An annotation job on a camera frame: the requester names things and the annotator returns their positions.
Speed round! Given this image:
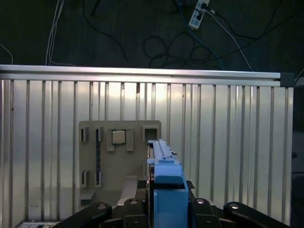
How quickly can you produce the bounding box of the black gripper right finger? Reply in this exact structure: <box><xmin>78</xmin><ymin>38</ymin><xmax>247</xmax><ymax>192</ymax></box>
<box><xmin>187</xmin><ymin>180</ymin><xmax>290</xmax><ymax>228</ymax></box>

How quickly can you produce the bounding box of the black floor cable coil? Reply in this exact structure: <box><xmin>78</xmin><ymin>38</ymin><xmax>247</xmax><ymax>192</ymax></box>
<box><xmin>143</xmin><ymin>33</ymin><xmax>216</xmax><ymax>69</ymax></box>

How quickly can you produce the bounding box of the white floor cable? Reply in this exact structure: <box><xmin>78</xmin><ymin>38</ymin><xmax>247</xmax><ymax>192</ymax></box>
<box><xmin>46</xmin><ymin>0</ymin><xmax>76</xmax><ymax>67</ymax></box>

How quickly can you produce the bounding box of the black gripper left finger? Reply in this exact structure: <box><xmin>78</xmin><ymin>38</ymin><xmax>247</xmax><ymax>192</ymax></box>
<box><xmin>60</xmin><ymin>180</ymin><xmax>154</xmax><ymax>228</ymax></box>

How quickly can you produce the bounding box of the white power strip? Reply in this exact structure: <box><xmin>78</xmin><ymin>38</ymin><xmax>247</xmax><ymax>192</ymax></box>
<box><xmin>189</xmin><ymin>0</ymin><xmax>211</xmax><ymax>30</ymax></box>

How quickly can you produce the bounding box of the grey parts rack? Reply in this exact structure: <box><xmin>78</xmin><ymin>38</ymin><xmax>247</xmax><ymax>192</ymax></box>
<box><xmin>78</xmin><ymin>120</ymin><xmax>162</xmax><ymax>207</ymax></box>

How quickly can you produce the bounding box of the black open PC case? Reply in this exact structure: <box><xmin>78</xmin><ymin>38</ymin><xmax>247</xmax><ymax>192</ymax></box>
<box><xmin>14</xmin><ymin>219</ymin><xmax>60</xmax><ymax>228</ymax></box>

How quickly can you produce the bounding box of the black table corner cap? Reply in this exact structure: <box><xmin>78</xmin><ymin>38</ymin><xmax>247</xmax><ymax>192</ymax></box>
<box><xmin>280</xmin><ymin>72</ymin><xmax>295</xmax><ymax>87</ymax></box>

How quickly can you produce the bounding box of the silver CPU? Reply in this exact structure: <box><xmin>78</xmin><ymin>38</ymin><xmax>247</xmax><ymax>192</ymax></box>
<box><xmin>112</xmin><ymin>130</ymin><xmax>127</xmax><ymax>144</ymax></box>

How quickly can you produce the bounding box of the RAM stick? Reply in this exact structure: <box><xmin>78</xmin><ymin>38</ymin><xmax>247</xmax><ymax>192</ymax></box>
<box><xmin>95</xmin><ymin>129</ymin><xmax>100</xmax><ymax>186</ymax></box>

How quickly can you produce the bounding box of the hard disk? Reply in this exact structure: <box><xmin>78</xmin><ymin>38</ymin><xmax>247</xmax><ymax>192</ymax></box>
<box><xmin>146</xmin><ymin>139</ymin><xmax>190</xmax><ymax>228</ymax></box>

